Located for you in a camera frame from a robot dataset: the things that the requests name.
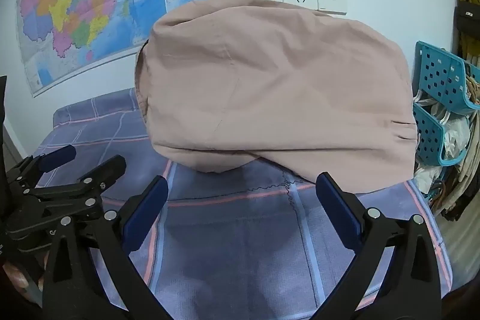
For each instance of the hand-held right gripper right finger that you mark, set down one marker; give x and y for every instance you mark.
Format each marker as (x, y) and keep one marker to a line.
(339, 211)

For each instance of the purple plaid bed sheet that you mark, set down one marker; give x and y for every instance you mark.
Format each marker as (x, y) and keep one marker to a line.
(243, 230)

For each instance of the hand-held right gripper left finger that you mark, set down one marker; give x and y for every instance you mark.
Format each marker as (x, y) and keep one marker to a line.
(148, 211)

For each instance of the blue plastic basket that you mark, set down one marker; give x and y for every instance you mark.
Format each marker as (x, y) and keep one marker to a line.
(425, 136)
(435, 72)

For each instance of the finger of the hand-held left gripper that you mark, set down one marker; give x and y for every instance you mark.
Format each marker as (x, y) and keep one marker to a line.
(56, 157)
(107, 170)

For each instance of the black hanging bag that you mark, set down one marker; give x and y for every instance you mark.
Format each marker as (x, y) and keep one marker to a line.
(467, 20)

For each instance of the colourful wall map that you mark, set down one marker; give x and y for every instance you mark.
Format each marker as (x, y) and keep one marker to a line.
(82, 5)

